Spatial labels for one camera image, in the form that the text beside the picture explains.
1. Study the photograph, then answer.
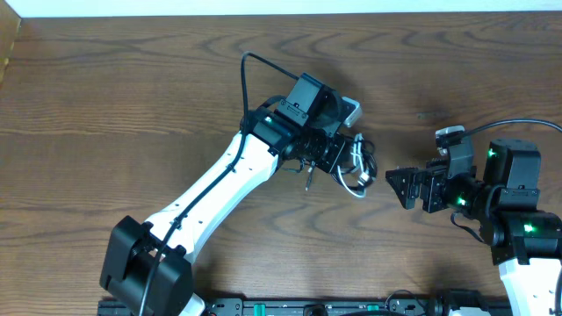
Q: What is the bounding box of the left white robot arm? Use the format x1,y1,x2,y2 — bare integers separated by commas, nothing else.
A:
99,74,362,315

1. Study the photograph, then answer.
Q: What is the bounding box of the white USB cable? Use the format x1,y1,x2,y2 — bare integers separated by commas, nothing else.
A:
336,133,371,199

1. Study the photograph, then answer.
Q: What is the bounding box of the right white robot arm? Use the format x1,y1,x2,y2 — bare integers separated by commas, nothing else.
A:
385,137,561,315

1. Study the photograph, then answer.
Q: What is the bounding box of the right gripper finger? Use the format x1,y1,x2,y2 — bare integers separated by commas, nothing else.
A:
391,183,421,210
385,167,424,186

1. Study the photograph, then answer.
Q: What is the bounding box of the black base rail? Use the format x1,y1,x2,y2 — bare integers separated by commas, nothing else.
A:
97,289,515,316

